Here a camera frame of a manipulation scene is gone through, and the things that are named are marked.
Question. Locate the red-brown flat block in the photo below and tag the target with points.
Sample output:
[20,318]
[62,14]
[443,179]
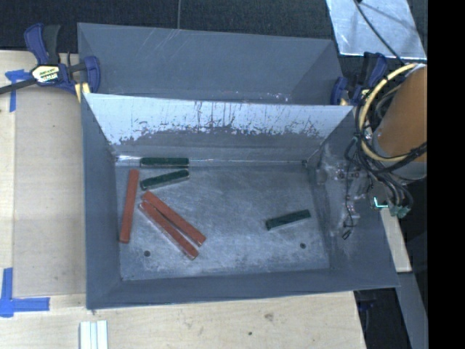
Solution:
[174,218]
[169,230]
[129,205]

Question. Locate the grey metal bin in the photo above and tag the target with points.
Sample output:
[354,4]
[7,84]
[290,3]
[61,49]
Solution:
[225,209]

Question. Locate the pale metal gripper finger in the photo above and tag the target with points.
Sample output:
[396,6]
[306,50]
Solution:
[350,220]
[328,176]

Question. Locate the dark green flat block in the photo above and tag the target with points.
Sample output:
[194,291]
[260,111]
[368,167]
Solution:
[288,219]
[164,179]
[164,162]

